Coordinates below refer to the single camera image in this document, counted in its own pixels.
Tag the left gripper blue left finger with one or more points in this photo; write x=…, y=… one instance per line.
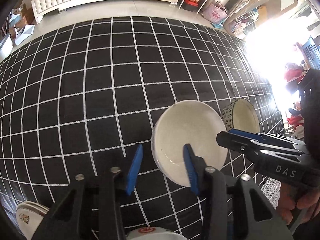
x=134, y=169

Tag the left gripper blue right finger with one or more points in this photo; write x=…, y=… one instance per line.
x=195, y=167

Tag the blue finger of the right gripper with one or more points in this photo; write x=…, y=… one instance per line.
x=265, y=138
x=238, y=144

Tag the blue patterned ceramic bowl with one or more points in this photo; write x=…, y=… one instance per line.
x=240, y=115

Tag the white speckled bowl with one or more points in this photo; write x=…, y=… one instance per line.
x=187, y=122

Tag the white plate red logo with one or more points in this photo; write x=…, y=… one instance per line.
x=153, y=233

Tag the cartoon print white plate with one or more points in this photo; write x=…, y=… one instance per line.
x=29, y=215

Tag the right hand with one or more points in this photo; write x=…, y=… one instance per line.
x=287, y=203

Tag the pink bag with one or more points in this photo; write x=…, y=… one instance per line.
x=215, y=13

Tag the white dustpan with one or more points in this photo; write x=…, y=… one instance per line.
x=23, y=34

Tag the white plastic bin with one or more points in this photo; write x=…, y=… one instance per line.
x=6, y=47

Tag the standing mirror frame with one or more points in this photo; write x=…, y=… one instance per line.
x=254, y=12

